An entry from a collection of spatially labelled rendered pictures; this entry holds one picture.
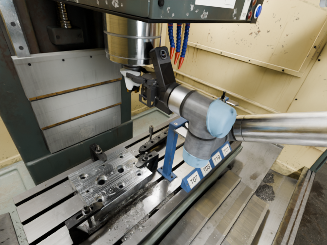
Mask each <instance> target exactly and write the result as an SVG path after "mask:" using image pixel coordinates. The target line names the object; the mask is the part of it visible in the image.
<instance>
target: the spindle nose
mask: <svg viewBox="0 0 327 245"><path fill-rule="evenodd" d="M102 22H103V30H104V31H103V33H104V44H105V52H106V57H107V58H108V59H109V60H110V61H112V62H114V63H118V64H122V65H129V66H146V65H152V60H151V56H150V53H149V52H150V51H151V50H152V49H153V48H156V47H160V46H161V39H162V36H161V34H162V27H163V24H162V23H145V22H141V21H136V20H132V19H129V18H124V17H119V16H115V15H111V14H107V13H103V12H102Z"/></svg>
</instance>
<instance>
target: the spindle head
mask: <svg viewBox="0 0 327 245"><path fill-rule="evenodd" d="M54 1H57V2H61V3H66V4H70V5H74V6H78V7H82V8H86V9H91V10H95V11H98V12H103V13H107V14H111V15H115V16H119V17H123V18H129V19H132V20H136V21H141V22H145V23H250V21H251V19H250V20H249V21H247V20H246V17H247V15H246V17H245V19H240V17H241V13H242V10H243V7H244V3H245V0H236V1H235V4H234V8H224V7H215V6H207V5H198V4H195V1H196V0H54ZM251 1H252V0H251ZM250 3H251V2H250ZM255 6H256V4H255ZM255 6H254V7H253V8H252V7H251V4H250V5H249V8H248V11H247V13H248V12H249V11H250V10H252V11H253V12H254V9H255Z"/></svg>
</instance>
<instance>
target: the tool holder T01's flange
mask: <svg viewBox="0 0 327 245"><path fill-rule="evenodd" d="M123 68H125V69H127V70H138V69H143V68H144V66H129V65H123Z"/></svg>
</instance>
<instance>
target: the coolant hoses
mask: <svg viewBox="0 0 327 245"><path fill-rule="evenodd" d="M181 28H182V23H177V30H176V31H177V33H176V35H177V36H176V42H177V43H176V47H175V42H174V36H173V23H168V35H169V42H170V59H171V60H172V56H173V53H174V50H175V48H176V52H175V59H174V65H175V64H176V62H177V60H178V58H179V55H180V51H181V50H180V48H181V46H180V45H181V31H182V30H181ZM189 28H190V23H186V24H185V30H184V31H185V32H184V37H183V38H184V40H183V46H182V52H181V55H180V60H179V66H178V69H180V68H181V66H182V63H183V61H184V58H185V54H186V48H187V42H188V38H189V31H190V30H189Z"/></svg>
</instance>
